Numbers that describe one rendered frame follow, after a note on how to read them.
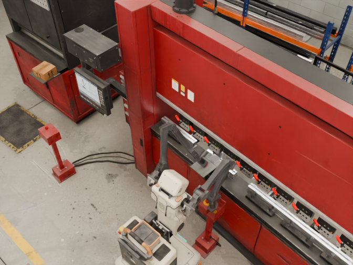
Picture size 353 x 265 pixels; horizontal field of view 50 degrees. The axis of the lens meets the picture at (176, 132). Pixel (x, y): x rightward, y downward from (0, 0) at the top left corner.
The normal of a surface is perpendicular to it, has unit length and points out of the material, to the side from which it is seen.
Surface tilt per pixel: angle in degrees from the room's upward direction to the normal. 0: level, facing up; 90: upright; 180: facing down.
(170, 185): 48
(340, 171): 90
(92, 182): 0
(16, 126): 0
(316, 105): 90
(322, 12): 90
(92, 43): 0
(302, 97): 90
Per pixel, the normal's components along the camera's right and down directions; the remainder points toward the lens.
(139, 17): 0.68, 0.53
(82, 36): 0.00, -0.69
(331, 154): -0.73, 0.49
